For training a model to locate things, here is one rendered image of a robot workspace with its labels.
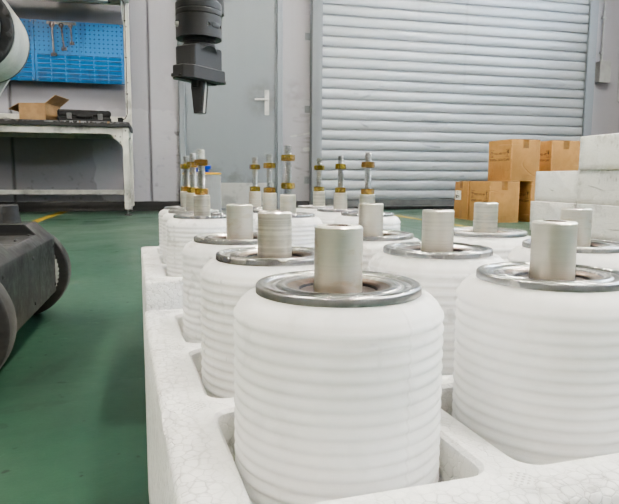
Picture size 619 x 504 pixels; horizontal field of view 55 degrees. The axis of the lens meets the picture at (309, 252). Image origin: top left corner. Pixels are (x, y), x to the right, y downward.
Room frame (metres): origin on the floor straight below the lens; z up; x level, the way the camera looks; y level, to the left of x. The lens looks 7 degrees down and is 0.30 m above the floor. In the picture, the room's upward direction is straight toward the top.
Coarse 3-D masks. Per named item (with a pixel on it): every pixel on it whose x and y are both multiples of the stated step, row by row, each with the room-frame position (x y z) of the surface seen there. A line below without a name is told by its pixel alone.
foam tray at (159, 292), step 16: (144, 256) 0.94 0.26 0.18; (160, 256) 0.94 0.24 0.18; (144, 272) 0.78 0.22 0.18; (160, 272) 0.77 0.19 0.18; (144, 288) 0.75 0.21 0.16; (160, 288) 0.71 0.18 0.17; (176, 288) 0.71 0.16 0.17; (144, 304) 0.80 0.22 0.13; (160, 304) 0.71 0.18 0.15; (176, 304) 0.71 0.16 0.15
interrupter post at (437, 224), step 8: (424, 216) 0.42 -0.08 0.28; (432, 216) 0.41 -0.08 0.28; (440, 216) 0.41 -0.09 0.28; (448, 216) 0.41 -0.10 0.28; (424, 224) 0.41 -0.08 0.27; (432, 224) 0.41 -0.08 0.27; (440, 224) 0.41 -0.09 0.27; (448, 224) 0.41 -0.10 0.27; (424, 232) 0.41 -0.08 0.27; (432, 232) 0.41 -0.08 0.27; (440, 232) 0.41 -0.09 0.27; (448, 232) 0.41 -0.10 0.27; (424, 240) 0.41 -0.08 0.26; (432, 240) 0.41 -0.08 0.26; (440, 240) 0.41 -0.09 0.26; (448, 240) 0.41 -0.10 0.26; (424, 248) 0.41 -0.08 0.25; (432, 248) 0.41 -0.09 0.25; (440, 248) 0.41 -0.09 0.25; (448, 248) 0.41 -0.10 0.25
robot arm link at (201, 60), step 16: (176, 16) 1.18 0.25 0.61; (192, 16) 1.16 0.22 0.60; (208, 16) 1.16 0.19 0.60; (176, 32) 1.18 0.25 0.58; (192, 32) 1.16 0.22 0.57; (208, 32) 1.16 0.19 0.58; (176, 48) 1.18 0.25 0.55; (192, 48) 1.15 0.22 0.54; (208, 48) 1.18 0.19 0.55; (176, 64) 1.15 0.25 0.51; (192, 64) 1.15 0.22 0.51; (208, 64) 1.19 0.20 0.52; (208, 80) 1.19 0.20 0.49; (224, 80) 1.22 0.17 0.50
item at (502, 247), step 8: (456, 240) 0.54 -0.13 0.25; (464, 240) 0.53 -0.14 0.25; (472, 240) 0.53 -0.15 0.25; (480, 240) 0.53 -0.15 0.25; (488, 240) 0.53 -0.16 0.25; (496, 240) 0.52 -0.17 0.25; (504, 240) 0.52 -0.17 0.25; (512, 240) 0.53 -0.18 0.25; (520, 240) 0.53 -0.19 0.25; (496, 248) 0.52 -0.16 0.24; (504, 248) 0.52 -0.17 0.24; (512, 248) 0.52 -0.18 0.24; (504, 256) 0.52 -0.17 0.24
